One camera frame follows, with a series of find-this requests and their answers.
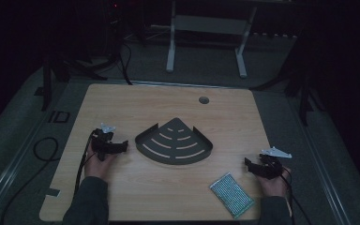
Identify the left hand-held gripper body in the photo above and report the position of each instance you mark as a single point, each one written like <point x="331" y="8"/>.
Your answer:
<point x="101" y="141"/>

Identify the black metal stand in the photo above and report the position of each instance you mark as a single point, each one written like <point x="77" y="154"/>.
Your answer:
<point x="47" y="84"/>
<point x="304" y="100"/>

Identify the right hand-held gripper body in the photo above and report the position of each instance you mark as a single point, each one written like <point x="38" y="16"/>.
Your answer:
<point x="272" y="164"/>

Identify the person's right hand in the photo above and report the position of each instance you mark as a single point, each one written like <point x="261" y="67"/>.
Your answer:
<point x="275" y="186"/>

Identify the white metal desk frame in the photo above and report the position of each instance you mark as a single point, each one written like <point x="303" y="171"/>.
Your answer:
<point x="240" y="56"/>

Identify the person's left hand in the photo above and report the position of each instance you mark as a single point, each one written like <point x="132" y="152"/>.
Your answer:
<point x="97" y="165"/>

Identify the dark grey corner shelf tray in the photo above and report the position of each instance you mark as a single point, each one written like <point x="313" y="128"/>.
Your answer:
<point x="173" y="146"/>

